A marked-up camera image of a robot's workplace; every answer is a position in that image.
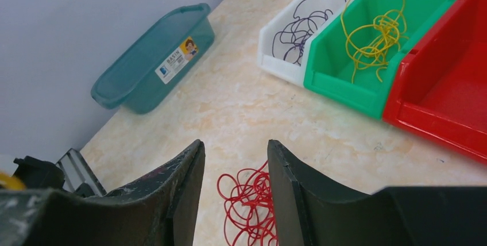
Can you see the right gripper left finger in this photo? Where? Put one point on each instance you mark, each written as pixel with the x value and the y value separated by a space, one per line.
pixel 159 208

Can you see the green plastic bin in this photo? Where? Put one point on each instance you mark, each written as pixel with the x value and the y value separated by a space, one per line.
pixel 354 60

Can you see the red plastic bin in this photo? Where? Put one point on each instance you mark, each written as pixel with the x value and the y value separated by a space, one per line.
pixel 439 91

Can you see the white plastic bin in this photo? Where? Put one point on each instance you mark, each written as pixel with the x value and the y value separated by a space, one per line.
pixel 284 42

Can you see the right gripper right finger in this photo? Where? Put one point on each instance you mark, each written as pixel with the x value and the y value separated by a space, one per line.
pixel 313 209

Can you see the teal translucent tray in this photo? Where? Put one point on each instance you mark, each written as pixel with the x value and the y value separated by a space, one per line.
pixel 155 63

